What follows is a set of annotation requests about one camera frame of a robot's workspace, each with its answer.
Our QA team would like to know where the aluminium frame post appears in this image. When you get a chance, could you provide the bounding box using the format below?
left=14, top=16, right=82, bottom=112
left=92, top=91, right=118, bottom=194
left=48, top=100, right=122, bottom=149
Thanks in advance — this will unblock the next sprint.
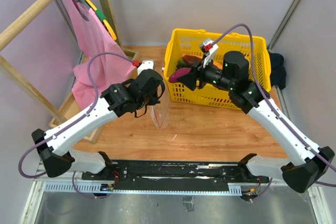
left=267, top=0, right=302, bottom=52
left=39, top=0, right=87, bottom=59

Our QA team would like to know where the yellow plastic shopping basket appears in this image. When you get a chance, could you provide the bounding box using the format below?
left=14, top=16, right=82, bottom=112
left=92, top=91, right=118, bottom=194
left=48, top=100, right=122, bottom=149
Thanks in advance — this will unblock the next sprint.
left=162, top=28, right=271, bottom=111

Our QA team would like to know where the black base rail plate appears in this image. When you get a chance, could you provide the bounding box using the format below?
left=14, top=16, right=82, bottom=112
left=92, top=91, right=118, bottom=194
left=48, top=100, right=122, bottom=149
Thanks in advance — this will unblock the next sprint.
left=81, top=159, right=269, bottom=193

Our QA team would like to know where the aluminium frame post left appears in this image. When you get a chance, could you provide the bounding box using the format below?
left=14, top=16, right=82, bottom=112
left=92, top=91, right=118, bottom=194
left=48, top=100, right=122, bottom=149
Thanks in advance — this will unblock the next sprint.
left=39, top=0, right=87, bottom=59

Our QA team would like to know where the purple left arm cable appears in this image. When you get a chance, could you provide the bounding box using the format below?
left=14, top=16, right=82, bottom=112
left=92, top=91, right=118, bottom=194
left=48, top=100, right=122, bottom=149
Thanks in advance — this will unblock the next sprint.
left=18, top=52, right=137, bottom=178

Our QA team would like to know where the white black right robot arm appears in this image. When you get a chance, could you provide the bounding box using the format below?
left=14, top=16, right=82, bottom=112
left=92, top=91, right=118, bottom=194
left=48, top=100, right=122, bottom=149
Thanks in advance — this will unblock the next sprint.
left=169, top=51, right=335, bottom=193

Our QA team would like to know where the wooden clothes rack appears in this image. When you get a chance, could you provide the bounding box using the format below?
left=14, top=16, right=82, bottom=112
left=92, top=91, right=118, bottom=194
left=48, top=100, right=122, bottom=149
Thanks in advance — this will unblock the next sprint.
left=0, top=0, right=141, bottom=145

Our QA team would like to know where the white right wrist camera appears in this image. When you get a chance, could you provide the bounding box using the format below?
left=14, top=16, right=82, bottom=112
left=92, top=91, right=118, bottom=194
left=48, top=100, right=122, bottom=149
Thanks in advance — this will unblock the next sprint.
left=200, top=38, right=218, bottom=68

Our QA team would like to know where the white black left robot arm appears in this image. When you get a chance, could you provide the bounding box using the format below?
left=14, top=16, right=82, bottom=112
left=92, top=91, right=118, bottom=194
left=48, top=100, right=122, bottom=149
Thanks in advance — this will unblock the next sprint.
left=32, top=69, right=164, bottom=180

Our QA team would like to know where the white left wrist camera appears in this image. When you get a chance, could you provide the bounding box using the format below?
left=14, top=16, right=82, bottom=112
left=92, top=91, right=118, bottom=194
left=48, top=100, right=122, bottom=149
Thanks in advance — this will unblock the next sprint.
left=133, top=60, right=155, bottom=75

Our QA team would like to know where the pink shirt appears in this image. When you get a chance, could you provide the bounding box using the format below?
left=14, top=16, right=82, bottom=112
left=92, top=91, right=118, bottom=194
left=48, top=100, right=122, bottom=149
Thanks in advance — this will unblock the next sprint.
left=64, top=0, right=135, bottom=110

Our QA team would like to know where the brown glazed hot dog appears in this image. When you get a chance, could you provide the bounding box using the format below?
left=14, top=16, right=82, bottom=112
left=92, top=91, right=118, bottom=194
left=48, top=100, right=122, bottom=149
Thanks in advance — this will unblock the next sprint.
left=182, top=54, right=223, bottom=69

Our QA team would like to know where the aluminium frame post right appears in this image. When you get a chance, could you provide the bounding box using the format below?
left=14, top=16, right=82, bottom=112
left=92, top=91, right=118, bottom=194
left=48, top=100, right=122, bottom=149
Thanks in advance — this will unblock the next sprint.
left=267, top=0, right=302, bottom=52

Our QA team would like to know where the clear zip bag orange zipper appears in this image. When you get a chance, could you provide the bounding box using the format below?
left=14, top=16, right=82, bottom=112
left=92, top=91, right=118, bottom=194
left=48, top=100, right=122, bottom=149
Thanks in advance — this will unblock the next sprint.
left=151, top=79, right=171, bottom=130

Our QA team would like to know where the green lime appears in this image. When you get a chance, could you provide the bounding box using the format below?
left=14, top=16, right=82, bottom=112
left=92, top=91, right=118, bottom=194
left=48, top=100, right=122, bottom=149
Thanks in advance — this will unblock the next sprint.
left=176, top=60, right=189, bottom=69

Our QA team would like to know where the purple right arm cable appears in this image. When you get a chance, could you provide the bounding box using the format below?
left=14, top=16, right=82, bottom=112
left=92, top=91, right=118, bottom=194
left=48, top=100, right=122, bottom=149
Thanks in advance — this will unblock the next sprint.
left=209, top=23, right=336, bottom=187

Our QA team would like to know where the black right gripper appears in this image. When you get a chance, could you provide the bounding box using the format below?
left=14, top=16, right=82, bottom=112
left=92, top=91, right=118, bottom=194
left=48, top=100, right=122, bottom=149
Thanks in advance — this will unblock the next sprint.
left=177, top=55, right=234, bottom=91

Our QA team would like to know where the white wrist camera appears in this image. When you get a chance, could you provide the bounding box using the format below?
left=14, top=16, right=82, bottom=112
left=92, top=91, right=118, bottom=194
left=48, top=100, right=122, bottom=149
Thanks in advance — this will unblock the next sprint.
left=133, top=60, right=155, bottom=75
left=200, top=38, right=218, bottom=68

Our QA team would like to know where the purple sweet potato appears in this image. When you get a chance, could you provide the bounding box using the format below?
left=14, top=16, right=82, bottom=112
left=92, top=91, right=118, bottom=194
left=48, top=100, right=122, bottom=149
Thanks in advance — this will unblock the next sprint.
left=169, top=67, right=191, bottom=83

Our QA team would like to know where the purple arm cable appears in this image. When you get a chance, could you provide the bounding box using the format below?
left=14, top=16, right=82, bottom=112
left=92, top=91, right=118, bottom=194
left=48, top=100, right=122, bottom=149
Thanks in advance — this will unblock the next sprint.
left=18, top=52, right=137, bottom=178
left=209, top=23, right=336, bottom=187

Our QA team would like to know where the yellow green clothes hanger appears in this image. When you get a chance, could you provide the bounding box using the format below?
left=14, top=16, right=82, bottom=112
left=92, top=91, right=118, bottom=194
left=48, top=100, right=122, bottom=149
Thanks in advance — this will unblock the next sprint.
left=86, top=0, right=117, bottom=41

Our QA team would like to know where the black cloth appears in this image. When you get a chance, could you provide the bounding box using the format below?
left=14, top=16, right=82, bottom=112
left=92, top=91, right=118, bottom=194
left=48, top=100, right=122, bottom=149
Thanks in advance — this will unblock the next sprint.
left=269, top=52, right=287, bottom=90

